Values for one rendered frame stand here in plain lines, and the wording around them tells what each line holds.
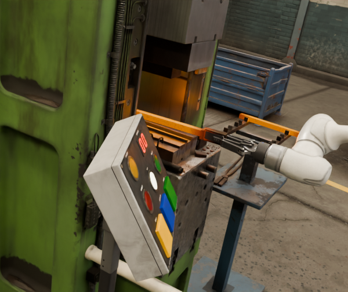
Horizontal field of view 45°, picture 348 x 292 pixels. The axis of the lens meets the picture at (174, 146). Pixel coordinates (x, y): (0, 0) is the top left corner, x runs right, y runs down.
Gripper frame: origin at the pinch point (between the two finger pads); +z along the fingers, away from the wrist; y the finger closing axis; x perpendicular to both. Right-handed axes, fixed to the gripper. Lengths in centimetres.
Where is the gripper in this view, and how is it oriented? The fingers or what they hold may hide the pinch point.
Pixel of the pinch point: (214, 136)
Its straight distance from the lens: 153.6
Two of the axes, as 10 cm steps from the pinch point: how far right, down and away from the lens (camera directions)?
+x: 1.7, -9.1, -3.8
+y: 4.8, -2.7, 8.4
